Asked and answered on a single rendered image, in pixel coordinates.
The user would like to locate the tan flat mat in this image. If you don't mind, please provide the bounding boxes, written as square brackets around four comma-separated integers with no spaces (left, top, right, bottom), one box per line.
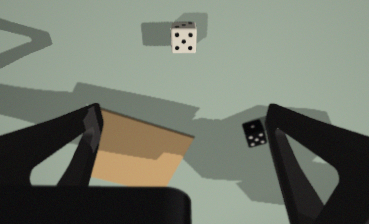
[91,108,194,187]

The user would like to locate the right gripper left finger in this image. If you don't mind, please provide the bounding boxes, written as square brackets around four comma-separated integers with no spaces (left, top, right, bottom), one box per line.
[0,103,104,186]

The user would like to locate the white die with black pips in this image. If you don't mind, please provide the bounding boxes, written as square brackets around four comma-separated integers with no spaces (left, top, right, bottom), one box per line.
[171,22,197,53]

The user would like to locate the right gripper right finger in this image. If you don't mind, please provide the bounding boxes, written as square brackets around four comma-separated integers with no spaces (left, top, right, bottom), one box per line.
[265,103,369,224]

